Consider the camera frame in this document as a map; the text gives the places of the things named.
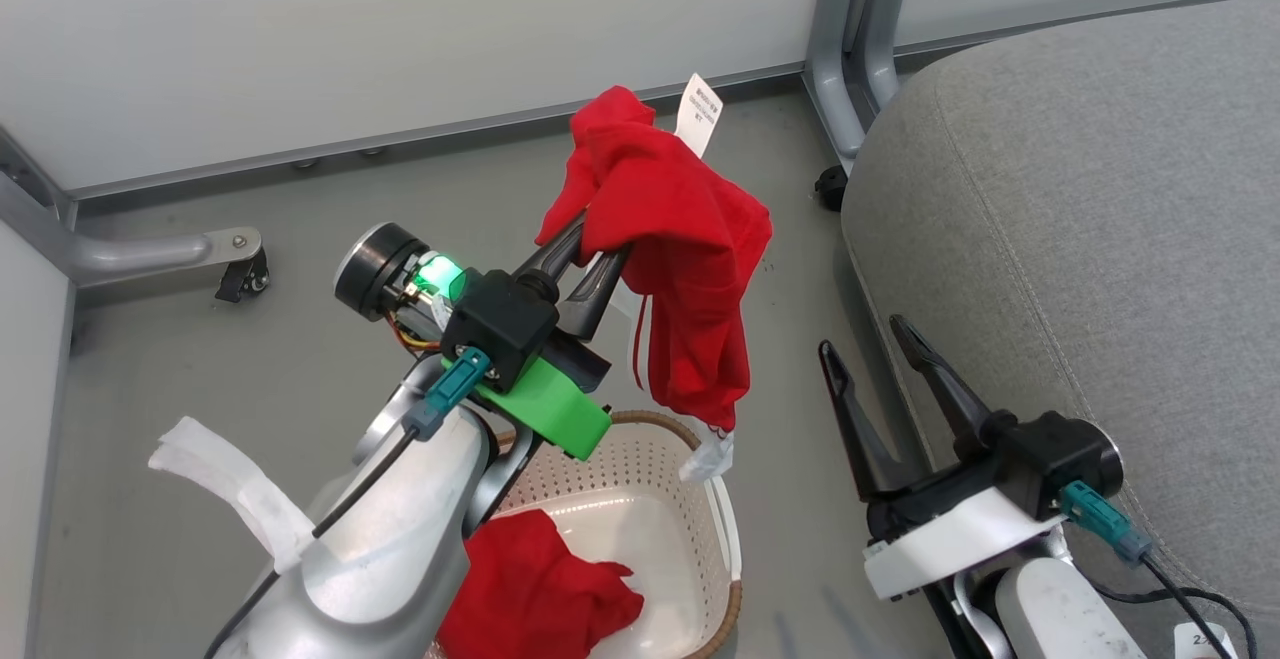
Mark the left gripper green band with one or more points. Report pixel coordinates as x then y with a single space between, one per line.
545 414

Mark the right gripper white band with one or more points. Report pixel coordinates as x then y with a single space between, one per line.
950 544

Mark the red garment with white labels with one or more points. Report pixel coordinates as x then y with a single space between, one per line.
680 229

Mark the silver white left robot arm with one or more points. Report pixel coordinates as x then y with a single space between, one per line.
400 539

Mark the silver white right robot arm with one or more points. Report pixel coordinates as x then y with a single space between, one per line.
1060 619

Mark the white perforated basket wicker rim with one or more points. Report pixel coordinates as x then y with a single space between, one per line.
620 499

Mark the small black caster wheel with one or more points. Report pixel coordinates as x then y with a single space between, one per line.
831 189

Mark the grey fabric sofa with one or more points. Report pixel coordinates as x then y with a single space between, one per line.
1100 239

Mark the crumpled red cloth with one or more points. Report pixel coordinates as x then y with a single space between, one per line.
530 589

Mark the grey partition leg double foot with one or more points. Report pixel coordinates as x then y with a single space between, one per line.
830 59

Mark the grey partition leg single foot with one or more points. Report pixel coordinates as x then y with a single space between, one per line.
140 254

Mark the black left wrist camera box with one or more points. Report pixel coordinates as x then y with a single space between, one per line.
500 324

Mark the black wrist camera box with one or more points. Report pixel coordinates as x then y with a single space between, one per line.
500 324
1045 459

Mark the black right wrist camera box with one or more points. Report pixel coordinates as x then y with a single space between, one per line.
1045 459

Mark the black caster with silver bracket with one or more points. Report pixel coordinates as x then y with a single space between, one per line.
243 277

